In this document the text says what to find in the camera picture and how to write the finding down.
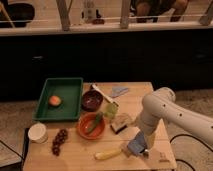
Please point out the seated person in background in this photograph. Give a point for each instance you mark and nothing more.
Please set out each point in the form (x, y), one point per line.
(152, 9)

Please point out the yellow corn cob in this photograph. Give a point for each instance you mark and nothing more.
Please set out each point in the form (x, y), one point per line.
(107, 154)

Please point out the wooden board table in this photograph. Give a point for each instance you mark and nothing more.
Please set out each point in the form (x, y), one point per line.
(77, 153)

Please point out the white bottle in background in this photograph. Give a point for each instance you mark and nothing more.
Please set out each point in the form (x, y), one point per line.
(89, 10)

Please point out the white metal cup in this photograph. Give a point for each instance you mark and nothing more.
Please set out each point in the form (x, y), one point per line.
(38, 133)

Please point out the orange bowl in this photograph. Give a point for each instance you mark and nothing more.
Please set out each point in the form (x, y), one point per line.
(85, 121)

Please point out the dark red grape bunch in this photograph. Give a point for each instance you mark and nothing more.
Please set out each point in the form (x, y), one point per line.
(59, 139)

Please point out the green pepper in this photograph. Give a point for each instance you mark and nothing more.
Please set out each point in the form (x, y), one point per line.
(94, 124)

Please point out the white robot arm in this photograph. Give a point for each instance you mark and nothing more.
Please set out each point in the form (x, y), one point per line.
(160, 104)

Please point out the grey blue cloth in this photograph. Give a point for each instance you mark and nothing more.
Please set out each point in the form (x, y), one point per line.
(118, 91)

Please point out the black chair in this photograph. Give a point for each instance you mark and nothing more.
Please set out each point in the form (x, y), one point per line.
(20, 13)

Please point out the dark maroon bowl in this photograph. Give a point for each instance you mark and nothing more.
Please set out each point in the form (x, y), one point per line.
(91, 100)

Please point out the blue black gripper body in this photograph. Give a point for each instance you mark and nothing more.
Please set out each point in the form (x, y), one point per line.
(137, 146)

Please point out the green plastic tray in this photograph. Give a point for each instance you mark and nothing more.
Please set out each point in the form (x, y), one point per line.
(69, 91)

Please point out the white handled knife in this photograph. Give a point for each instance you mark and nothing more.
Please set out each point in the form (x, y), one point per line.
(108, 98)

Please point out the dark metal gripper finger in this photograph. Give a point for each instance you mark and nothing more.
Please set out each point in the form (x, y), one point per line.
(146, 153)

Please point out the orange peach fruit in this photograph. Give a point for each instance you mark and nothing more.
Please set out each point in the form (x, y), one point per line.
(54, 101)

